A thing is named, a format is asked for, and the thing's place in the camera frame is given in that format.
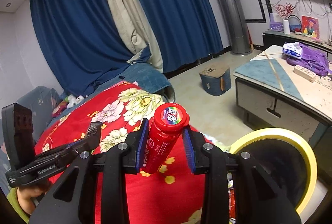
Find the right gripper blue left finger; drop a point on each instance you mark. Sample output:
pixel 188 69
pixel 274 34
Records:
pixel 141 146

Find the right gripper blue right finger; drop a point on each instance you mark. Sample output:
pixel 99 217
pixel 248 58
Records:
pixel 189 150

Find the red cylindrical candy tube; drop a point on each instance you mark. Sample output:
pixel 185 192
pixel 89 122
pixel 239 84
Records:
pixel 166 126

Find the green sleeved forearm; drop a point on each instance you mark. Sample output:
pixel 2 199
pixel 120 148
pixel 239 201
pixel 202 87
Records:
pixel 13 200

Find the yellow rimmed trash bin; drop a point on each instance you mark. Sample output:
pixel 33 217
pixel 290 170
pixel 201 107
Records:
pixel 287 158

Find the person's left hand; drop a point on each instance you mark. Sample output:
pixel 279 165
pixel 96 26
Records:
pixel 26 193

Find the red floral blanket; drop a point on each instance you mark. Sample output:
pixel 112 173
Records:
pixel 171 195

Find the white plush toy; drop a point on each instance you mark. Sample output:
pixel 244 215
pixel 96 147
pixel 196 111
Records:
pixel 73 101

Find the marble coffee table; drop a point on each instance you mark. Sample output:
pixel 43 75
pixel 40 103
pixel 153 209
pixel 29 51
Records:
pixel 271 93

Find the silver tower air conditioner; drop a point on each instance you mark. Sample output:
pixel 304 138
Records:
pixel 235 25

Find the beige sheer curtain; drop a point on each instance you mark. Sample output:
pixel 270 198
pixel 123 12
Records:
pixel 135 31

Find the blue curtain left panel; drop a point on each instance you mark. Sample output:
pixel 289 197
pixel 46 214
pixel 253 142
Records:
pixel 81 43

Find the blue curtain panel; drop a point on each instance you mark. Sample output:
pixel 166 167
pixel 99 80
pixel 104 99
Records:
pixel 81 43
pixel 186 30

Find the black tv cabinet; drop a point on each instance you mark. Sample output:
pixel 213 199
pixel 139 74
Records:
pixel 278 38

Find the beige power strip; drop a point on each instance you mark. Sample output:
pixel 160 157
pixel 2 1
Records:
pixel 304 73

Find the white tissue pack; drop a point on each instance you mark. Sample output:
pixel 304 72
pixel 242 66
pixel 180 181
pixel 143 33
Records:
pixel 293 50

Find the blue curtain right panel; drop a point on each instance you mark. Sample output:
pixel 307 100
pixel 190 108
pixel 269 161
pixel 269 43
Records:
pixel 186 30

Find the purple box on cabinet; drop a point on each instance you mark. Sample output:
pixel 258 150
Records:
pixel 276 22

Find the purple bag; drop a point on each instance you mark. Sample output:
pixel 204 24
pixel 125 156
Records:
pixel 312 60

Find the white vase with red flowers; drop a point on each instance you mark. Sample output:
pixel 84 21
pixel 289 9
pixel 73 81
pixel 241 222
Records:
pixel 284 11

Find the colourful picture frame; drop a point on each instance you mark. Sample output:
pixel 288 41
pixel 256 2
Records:
pixel 310 27

